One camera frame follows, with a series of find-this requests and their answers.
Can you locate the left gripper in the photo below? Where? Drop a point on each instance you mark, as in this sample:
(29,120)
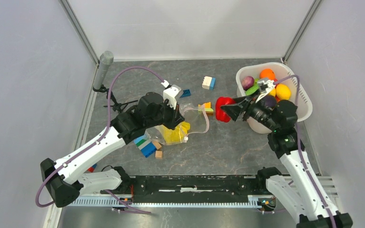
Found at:
(176,118)

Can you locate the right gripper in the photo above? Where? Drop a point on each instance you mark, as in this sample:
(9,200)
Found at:
(235,110)

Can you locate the yellow toy cabbage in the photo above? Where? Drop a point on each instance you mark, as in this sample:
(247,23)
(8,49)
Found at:
(176,136)

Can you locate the clear zip top bag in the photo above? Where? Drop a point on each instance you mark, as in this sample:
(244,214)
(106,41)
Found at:
(196,122)

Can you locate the green toy cucumber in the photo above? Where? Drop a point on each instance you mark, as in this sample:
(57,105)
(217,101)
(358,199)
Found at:
(252,89)

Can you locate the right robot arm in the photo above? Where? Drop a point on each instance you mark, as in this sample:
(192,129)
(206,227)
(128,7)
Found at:
(309,205)

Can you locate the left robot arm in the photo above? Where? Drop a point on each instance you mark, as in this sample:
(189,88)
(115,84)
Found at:
(66,179)

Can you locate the purple toy onion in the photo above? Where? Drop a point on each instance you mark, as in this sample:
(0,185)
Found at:
(247,82)

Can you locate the dark blue flat block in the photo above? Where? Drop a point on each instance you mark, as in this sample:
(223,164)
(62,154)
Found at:
(186,93)

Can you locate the tan small block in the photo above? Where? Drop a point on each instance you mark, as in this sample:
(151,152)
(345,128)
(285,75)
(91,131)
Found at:
(157,145)

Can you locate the orange green yellow block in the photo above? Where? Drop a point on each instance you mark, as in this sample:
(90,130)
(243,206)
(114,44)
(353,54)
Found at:
(208,108)

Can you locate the purple toy eggplant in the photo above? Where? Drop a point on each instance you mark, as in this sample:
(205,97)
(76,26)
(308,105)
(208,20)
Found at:
(269,101)

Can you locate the white and blue block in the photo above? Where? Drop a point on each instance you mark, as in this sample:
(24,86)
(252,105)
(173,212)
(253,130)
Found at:
(208,82)

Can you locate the blue green grey block stack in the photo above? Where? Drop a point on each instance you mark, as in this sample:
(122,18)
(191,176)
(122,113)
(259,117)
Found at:
(145,145)

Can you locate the orange small block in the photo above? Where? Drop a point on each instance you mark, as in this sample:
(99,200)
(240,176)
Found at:
(158,154)

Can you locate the orange toy fruit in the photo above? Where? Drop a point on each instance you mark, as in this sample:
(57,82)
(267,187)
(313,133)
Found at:
(267,73)

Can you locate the white plastic basket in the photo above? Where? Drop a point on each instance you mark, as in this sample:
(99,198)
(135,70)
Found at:
(281,71)

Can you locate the red and blue block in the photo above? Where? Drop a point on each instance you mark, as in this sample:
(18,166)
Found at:
(92,168)

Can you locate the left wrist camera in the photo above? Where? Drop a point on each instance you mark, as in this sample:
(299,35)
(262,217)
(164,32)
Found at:
(171,93)

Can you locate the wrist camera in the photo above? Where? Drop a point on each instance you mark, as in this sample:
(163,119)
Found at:
(265,87)
(171,93)

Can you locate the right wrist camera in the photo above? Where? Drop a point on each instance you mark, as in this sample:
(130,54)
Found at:
(265,87)

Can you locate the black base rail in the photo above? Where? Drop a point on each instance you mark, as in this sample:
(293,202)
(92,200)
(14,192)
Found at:
(192,188)

